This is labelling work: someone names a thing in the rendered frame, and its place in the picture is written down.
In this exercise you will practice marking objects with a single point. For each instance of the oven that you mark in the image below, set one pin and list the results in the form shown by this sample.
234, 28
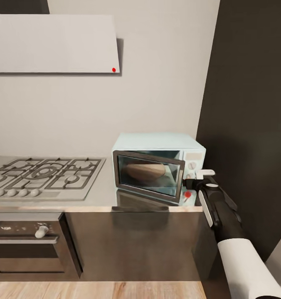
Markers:
37, 245

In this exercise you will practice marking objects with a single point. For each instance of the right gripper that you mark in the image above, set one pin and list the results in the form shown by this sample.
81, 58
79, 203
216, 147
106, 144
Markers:
191, 184

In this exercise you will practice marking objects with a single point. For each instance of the burner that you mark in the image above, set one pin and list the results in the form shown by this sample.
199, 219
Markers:
49, 178

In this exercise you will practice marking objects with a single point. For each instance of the microwave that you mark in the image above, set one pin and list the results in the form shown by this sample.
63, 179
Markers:
155, 164

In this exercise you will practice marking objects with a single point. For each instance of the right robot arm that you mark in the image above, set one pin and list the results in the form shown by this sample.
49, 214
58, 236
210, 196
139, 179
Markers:
247, 275

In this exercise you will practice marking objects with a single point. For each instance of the fridge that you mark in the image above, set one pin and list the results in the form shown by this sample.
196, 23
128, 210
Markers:
240, 127

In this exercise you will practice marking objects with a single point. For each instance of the range hood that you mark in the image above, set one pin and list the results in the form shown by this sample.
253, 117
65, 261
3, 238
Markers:
34, 41

